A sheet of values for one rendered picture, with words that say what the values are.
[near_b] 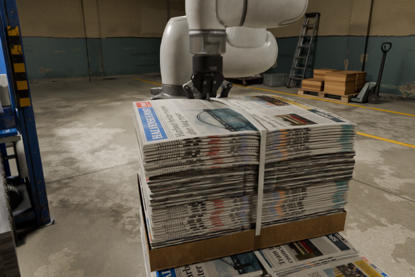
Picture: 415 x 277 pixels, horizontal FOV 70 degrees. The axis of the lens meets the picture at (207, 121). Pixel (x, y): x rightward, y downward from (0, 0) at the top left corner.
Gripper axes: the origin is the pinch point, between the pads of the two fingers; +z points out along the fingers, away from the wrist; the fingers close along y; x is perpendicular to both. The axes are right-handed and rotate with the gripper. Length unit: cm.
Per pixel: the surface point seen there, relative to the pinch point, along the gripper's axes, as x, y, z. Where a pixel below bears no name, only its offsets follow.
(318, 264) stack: -35.4, 9.5, 14.0
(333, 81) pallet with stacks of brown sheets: 435, 407, 59
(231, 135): -30.8, -5.7, -9.8
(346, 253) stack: -35.3, 15.2, 13.0
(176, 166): -30.6, -14.2, -5.7
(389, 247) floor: 41, 127, 96
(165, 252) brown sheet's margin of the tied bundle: -30.7, -16.5, 8.9
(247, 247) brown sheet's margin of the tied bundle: -30.7, -2.0, 11.2
